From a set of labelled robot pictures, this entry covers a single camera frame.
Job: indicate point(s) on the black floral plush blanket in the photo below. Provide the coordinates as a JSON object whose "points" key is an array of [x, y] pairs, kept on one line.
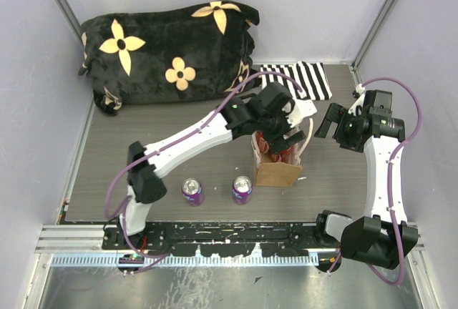
{"points": [[195, 53]]}

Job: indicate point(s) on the red Coca-Cola can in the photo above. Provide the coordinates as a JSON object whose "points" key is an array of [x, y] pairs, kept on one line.
{"points": [[285, 156], [262, 143]]}

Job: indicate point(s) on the white slotted cable duct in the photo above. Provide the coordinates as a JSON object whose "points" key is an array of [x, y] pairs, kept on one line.
{"points": [[116, 259]]}

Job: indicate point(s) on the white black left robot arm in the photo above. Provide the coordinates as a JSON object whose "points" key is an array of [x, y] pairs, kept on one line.
{"points": [[273, 111]]}

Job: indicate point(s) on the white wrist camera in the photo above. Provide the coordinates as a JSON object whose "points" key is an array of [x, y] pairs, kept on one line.
{"points": [[297, 110], [359, 95]]}

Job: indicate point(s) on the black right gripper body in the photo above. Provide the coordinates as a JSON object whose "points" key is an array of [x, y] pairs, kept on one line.
{"points": [[346, 133]]}

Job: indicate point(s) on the black white striped cloth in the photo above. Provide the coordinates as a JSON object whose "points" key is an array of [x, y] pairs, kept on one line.
{"points": [[310, 76]]}

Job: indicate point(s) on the brown canvas tote bag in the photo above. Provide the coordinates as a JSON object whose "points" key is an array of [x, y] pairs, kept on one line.
{"points": [[281, 173]]}

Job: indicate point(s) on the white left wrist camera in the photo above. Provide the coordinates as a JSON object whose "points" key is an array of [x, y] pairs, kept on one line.
{"points": [[297, 110]]}

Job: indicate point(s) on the black mounting rail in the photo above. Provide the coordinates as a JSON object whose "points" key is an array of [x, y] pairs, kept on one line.
{"points": [[231, 239]]}

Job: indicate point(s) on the purple Fanta can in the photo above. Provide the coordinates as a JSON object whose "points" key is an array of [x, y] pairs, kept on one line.
{"points": [[192, 191], [242, 189]]}

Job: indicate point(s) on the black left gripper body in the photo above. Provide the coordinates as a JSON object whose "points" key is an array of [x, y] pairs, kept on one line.
{"points": [[274, 129]]}

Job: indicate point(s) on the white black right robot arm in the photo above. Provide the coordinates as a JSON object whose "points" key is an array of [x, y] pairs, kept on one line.
{"points": [[382, 235]]}

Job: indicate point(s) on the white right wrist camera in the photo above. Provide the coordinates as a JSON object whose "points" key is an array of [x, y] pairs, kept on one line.
{"points": [[359, 95]]}

